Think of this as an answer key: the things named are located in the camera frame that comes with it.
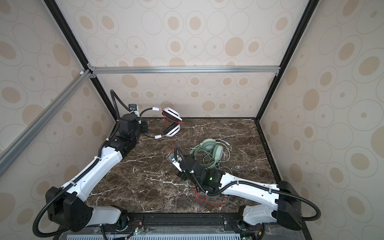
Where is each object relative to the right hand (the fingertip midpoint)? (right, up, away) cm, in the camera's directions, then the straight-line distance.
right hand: (180, 159), depth 73 cm
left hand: (-18, +22, +3) cm, 29 cm away
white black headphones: (-4, +15, +4) cm, 16 cm away
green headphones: (+17, 0, +26) cm, 31 cm away
